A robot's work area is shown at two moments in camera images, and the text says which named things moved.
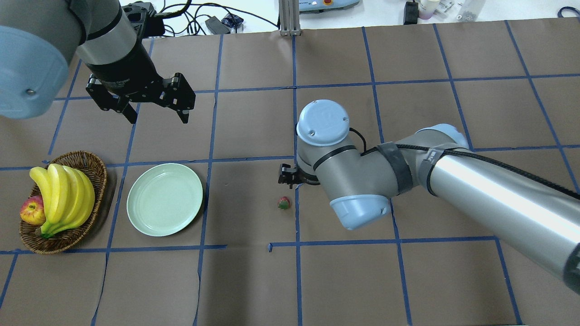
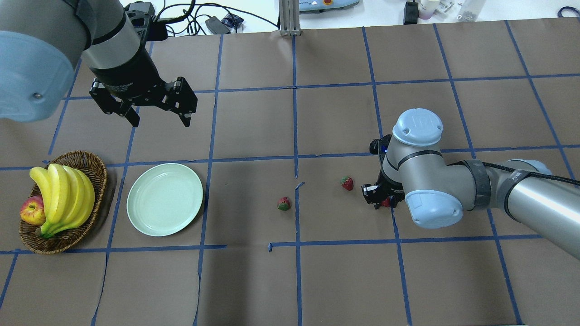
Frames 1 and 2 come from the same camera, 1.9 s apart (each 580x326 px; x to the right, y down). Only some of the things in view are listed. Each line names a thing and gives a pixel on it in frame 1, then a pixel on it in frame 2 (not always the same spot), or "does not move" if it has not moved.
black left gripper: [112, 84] does not move
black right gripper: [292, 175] -> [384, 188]
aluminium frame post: [289, 14] does not move
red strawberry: [283, 203] does not move
